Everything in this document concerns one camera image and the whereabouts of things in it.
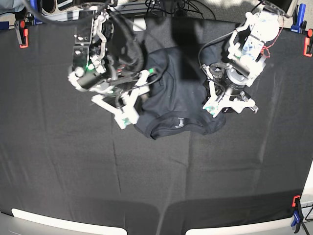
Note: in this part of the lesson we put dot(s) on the blue bar clamp far right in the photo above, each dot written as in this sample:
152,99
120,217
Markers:
299,24

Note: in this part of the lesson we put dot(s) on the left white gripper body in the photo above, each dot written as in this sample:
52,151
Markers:
221,89

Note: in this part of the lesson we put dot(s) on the white tag on cloth edge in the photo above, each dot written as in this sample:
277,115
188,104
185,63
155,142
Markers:
139,24

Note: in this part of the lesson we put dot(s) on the red black clamp far right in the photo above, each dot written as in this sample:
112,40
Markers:
308,44

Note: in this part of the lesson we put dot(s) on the red black clamp far left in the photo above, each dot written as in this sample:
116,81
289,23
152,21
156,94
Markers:
22,33

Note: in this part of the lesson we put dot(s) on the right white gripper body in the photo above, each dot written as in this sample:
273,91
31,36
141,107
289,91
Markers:
126,99

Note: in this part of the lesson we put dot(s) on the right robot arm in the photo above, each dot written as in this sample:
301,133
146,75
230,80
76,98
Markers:
116,80

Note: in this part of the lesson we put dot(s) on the black table cover cloth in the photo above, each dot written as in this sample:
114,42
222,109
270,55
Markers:
62,156

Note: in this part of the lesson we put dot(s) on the dark navy t-shirt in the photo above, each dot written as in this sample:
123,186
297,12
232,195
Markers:
175,101

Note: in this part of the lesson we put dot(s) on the red blue clamp near right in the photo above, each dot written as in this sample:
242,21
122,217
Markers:
297,214

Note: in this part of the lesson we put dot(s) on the red black clamp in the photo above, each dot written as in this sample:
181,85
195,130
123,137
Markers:
308,44
22,33

